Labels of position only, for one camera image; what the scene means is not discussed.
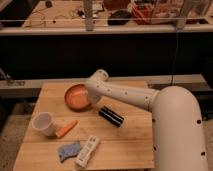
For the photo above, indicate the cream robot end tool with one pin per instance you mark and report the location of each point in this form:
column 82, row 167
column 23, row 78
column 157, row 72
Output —
column 94, row 99

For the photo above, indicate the orange ceramic bowl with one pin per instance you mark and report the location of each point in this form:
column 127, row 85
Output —
column 76, row 98

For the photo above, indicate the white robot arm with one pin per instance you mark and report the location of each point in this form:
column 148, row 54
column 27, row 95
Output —
column 178, row 135

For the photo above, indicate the black rectangular case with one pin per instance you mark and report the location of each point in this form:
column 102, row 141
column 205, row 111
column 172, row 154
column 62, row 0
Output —
column 111, row 116

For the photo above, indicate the orange carrot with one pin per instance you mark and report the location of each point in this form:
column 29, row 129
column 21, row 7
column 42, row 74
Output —
column 63, row 131

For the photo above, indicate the white plastic cup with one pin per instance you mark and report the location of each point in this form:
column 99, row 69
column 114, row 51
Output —
column 43, row 123

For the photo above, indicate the blue sponge cloth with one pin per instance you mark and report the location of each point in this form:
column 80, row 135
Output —
column 68, row 151

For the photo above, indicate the white remote controller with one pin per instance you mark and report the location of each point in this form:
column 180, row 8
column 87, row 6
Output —
column 85, row 153

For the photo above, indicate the metal clamp at left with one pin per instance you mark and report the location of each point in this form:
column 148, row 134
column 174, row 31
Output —
column 9, row 80

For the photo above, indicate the black object on bench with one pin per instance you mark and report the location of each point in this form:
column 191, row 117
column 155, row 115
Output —
column 119, row 17

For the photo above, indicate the orange crate on bench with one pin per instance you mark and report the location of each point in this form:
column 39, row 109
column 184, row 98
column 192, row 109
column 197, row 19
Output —
column 141, row 14

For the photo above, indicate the grey metal post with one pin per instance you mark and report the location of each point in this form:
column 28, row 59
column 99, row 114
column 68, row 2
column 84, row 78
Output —
column 87, row 4

